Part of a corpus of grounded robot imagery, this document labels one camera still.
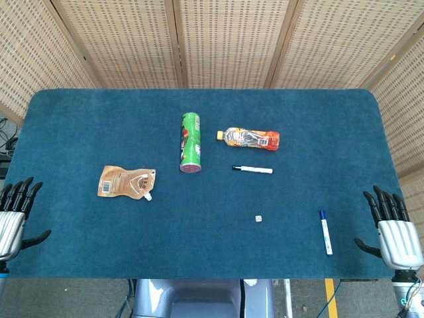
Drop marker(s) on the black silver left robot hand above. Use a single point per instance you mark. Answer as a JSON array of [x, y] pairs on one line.
[[11, 228]]

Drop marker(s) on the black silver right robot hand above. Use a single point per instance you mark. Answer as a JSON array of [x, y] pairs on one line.
[[399, 242]]

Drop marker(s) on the small white die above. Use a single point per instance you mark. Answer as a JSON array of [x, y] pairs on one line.
[[258, 218]]

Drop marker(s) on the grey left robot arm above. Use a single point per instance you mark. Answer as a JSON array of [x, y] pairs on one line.
[[2, 267]]

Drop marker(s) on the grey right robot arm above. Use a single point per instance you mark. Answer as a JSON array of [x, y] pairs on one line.
[[405, 291]]

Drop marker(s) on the white marker with blue cap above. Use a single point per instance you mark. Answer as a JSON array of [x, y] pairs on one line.
[[326, 232]]

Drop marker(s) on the yellow floor tape strip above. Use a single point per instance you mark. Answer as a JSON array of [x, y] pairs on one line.
[[331, 298]]

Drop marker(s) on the brown spout pouch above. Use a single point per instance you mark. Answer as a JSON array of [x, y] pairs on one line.
[[122, 183]]

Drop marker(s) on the white pole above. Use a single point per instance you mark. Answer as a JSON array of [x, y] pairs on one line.
[[287, 298]]

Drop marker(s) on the white marker with black cap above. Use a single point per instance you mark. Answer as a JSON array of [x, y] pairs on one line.
[[255, 170]]

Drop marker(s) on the crushed orange label plastic bottle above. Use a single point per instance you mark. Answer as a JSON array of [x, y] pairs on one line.
[[251, 138]]

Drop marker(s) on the blue carpet table mat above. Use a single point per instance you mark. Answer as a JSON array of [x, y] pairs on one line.
[[205, 238]]

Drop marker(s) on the green chip can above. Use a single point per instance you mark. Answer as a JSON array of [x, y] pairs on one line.
[[191, 142]]

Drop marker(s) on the grey robot torso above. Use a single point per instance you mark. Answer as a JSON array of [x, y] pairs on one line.
[[198, 298]]

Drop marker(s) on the woven bamboo folding screen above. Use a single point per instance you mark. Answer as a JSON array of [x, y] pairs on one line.
[[232, 43]]

